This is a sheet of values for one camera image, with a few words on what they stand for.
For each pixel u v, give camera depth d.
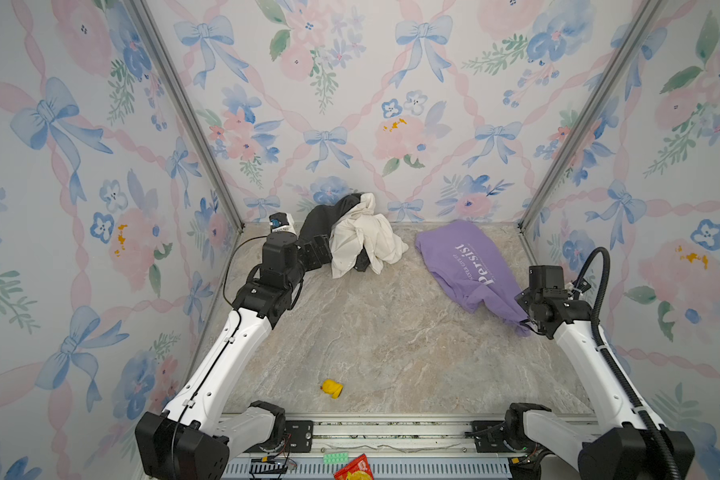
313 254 0.65
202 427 0.38
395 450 0.73
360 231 0.93
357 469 0.69
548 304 0.57
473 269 1.03
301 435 0.75
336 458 0.69
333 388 0.80
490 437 0.73
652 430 0.38
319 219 0.98
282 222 0.63
